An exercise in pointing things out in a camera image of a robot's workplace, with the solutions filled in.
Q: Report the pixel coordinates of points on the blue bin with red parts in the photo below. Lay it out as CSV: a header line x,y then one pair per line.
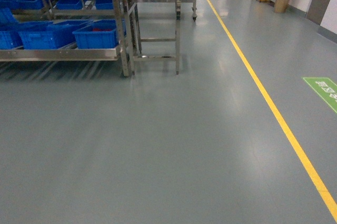
x,y
87,39

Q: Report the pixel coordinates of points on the red parts pile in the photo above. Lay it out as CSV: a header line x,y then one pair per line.
x,y
96,29

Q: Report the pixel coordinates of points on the stainless steel shelf rack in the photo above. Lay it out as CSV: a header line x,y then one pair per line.
x,y
70,52

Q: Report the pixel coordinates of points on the small stainless steel table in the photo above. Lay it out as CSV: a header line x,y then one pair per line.
x,y
135,41

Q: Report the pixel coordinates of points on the blue plastic bin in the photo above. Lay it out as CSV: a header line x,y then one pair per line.
x,y
10,37
51,36

